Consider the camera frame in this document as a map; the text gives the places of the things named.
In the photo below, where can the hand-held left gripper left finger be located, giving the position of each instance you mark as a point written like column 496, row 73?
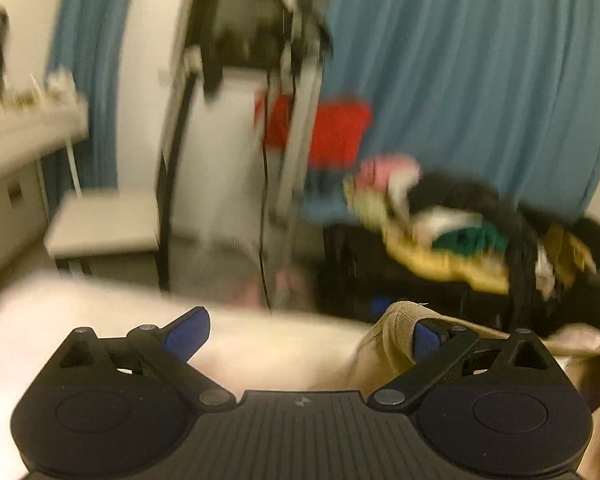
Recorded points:
column 187, row 334

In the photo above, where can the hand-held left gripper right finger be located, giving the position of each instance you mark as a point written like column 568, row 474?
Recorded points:
column 425, row 341

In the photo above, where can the beige pants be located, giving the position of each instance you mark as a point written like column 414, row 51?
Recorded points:
column 380, row 355

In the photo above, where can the pile of mixed clothes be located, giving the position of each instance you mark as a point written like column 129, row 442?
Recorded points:
column 445, row 265

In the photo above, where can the black laundry basket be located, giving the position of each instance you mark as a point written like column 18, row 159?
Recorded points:
column 360, row 280

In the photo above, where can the white stool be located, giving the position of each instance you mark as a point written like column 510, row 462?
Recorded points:
column 105, row 220

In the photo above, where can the blue cloth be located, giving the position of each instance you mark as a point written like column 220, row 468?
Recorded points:
column 327, row 200

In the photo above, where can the red cloth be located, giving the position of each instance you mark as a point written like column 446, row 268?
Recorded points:
column 337, row 132

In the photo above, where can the exercise machine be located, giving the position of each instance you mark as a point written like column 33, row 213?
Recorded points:
column 300, row 110

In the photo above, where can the white dressing table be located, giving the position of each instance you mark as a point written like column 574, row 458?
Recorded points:
column 20, row 135

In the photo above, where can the wide blue curtain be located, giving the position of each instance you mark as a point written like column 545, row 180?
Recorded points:
column 480, row 60

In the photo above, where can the narrow blue curtain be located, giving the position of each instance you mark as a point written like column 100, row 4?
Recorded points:
column 95, row 60

